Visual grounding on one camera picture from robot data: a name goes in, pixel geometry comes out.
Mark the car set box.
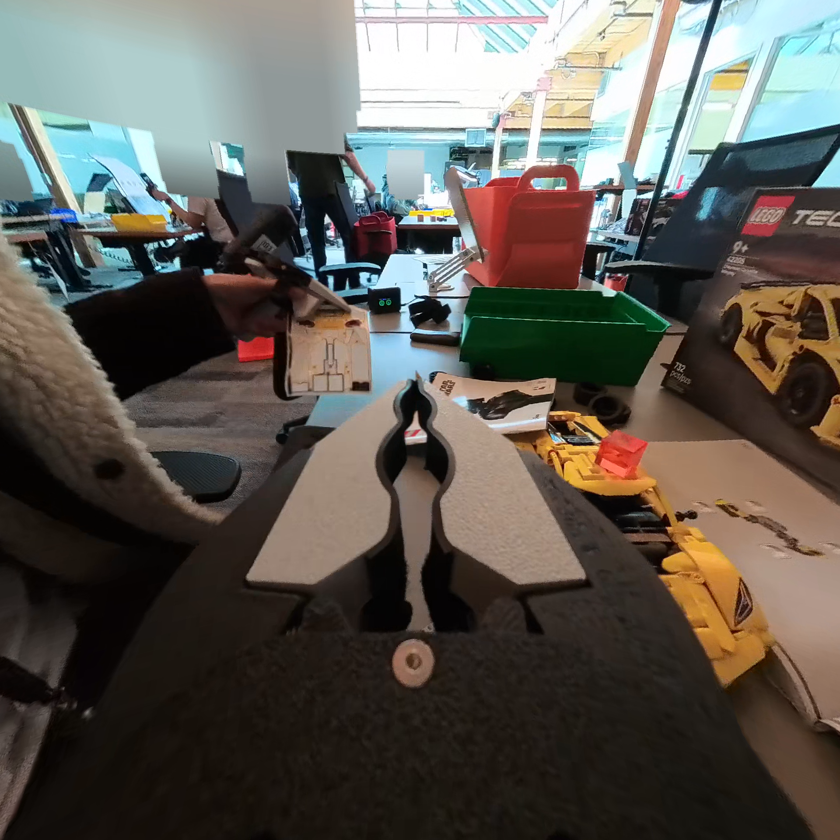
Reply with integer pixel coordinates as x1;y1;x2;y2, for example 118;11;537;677
661;187;840;468

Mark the wooden post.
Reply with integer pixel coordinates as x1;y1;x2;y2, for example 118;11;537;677
620;0;683;168

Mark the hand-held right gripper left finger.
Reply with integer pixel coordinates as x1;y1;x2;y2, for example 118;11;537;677
246;379;421;634

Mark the black mesh office chair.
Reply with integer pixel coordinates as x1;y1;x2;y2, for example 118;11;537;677
604;125;840;316

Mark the red bag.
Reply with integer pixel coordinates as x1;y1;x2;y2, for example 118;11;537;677
353;211;398;260

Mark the silver metal book stand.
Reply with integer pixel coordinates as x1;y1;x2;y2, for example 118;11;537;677
425;165;488;291

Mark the grey desk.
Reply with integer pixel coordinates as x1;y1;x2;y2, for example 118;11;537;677
308;252;840;840

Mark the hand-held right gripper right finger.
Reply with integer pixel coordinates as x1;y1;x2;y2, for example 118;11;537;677
420;381;588;634

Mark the red plastic tote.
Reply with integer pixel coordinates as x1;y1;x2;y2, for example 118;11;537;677
459;164;597;288

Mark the black chair armrest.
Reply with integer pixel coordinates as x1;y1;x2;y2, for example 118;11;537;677
151;451;242;503

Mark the yellow brick car model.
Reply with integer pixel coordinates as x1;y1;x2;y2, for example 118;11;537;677
512;410;775;689

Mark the small dark cover booklet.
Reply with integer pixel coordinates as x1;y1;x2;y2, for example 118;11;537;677
430;371;557;435

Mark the person's left hand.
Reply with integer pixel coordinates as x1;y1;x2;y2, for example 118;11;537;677
203;274;296;339

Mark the red transparent brick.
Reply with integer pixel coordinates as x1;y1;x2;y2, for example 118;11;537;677
594;430;649;479

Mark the white sticker sheet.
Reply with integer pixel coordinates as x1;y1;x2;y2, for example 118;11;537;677
274;307;373;399

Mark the black metal pole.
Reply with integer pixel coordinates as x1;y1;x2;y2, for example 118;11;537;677
648;0;724;227

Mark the open instruction booklet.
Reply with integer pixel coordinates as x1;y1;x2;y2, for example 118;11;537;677
640;438;840;732

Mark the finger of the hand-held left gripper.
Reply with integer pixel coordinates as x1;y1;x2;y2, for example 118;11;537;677
292;276;355;319

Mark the green plastic bin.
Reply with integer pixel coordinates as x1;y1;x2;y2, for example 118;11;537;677
459;285;672;388

